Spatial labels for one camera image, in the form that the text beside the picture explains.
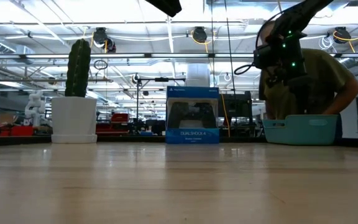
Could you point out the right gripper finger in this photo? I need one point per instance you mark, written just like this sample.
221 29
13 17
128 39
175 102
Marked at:
300 102

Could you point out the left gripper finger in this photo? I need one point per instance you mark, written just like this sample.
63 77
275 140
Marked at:
165 6

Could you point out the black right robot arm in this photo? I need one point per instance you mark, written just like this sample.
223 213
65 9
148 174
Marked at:
300 15

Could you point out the teal plastic bin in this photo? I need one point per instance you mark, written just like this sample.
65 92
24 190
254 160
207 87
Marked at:
300 132

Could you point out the person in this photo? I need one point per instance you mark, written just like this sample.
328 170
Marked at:
328 81

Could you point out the black cabinet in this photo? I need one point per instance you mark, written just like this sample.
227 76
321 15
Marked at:
235 107

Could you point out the blue DualShock controller box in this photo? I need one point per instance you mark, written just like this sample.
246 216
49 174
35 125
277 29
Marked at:
191 93

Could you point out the tall green cactus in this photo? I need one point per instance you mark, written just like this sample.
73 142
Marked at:
78 68

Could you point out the red tool case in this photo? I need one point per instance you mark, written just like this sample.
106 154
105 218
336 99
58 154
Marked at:
120 119

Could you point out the white plant pot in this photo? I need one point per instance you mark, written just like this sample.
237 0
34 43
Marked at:
73 119

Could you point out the white robot figure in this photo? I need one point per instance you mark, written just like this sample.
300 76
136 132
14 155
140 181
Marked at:
35 109

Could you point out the red crate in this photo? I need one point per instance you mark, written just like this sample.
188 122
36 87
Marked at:
20 130

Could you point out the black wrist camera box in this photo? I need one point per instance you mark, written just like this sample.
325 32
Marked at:
263 56

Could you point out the black camera stand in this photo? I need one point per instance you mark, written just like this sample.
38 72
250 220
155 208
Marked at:
162 79

